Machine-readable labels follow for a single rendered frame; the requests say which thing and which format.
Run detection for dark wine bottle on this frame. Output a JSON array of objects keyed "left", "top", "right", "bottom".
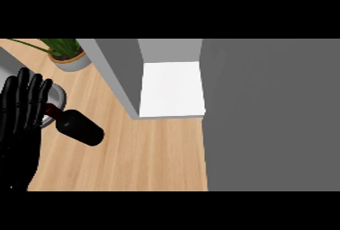
[{"left": 44, "top": 103, "right": 106, "bottom": 147}]

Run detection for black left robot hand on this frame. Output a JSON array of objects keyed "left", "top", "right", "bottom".
[{"left": 0, "top": 66, "right": 55, "bottom": 191}]

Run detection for dark grey cabinet door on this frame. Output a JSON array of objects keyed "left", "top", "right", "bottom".
[{"left": 198, "top": 38, "right": 340, "bottom": 191}]

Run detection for grey open cabinet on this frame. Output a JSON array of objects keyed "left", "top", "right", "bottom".
[{"left": 75, "top": 38, "right": 207, "bottom": 120}]

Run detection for potted green plant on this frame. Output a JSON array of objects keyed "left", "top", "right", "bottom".
[{"left": 6, "top": 38, "right": 93, "bottom": 73}]

